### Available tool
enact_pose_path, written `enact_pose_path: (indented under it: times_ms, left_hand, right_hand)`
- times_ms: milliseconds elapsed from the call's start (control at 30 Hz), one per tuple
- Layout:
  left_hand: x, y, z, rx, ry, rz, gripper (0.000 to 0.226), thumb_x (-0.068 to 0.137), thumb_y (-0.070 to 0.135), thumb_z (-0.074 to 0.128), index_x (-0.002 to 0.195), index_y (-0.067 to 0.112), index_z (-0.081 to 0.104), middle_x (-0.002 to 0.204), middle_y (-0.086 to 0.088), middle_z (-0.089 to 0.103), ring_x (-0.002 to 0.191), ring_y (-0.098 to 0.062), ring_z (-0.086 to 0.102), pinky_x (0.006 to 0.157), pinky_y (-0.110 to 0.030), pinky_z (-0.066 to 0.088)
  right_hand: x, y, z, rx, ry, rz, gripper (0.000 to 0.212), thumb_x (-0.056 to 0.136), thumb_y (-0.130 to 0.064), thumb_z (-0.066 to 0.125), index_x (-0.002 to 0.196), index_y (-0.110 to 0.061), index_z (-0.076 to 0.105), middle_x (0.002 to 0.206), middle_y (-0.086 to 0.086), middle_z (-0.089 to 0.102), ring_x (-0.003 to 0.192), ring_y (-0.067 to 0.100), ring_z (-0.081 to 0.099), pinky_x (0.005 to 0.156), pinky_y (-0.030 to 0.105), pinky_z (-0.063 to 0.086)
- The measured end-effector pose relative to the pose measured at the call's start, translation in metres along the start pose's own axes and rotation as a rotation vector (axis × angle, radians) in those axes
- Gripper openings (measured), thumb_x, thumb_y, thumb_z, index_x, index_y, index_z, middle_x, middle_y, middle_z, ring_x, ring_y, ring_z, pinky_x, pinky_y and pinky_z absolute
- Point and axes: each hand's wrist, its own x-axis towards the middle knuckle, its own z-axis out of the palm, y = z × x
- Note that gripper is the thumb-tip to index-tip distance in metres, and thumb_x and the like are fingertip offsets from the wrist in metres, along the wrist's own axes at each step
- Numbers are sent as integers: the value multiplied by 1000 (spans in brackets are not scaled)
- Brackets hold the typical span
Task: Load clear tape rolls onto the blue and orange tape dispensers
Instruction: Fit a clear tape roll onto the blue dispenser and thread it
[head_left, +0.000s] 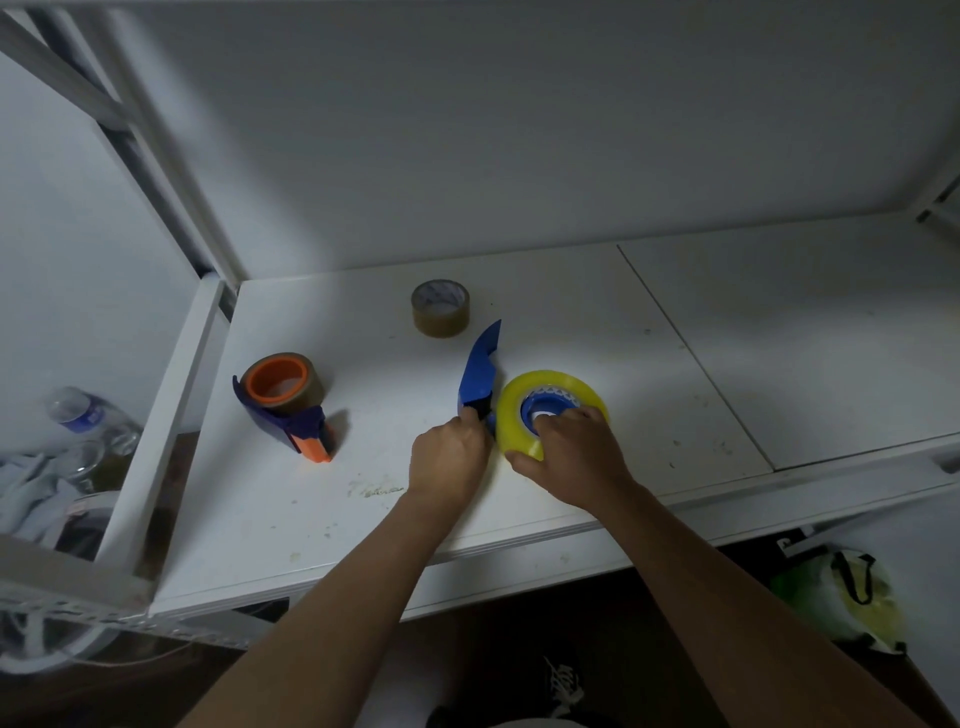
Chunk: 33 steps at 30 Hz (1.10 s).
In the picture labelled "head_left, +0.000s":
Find person's left hand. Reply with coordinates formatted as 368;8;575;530
407;414;497;509

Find person's right hand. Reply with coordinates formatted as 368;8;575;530
504;406;640;516

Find yellow tape roll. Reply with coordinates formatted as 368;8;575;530
495;369;611;463

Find person's left forearm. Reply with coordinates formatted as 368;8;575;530
178;487;468;728

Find person's right forearm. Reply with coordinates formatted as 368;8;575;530
591;481;933;728

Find small brown tape roll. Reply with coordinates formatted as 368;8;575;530
411;279;472;339

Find blue and orange tape dispenser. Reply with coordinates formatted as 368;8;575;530
231;374;336;465

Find brown tape roll orange core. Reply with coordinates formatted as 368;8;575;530
240;352;327;418

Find black shoe white laces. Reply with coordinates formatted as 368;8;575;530
426;655;603;728

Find green and yellow bag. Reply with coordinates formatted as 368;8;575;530
771;547;910;659

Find clear plastic water bottle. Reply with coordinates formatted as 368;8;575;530
45;386;144;485

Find white crumpled cloth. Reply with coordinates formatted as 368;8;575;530
0;450;85;543

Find white metal shelf frame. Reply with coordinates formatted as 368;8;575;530
0;7;960;652

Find white ring-shaped hoop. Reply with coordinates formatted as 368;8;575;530
0;609;120;676

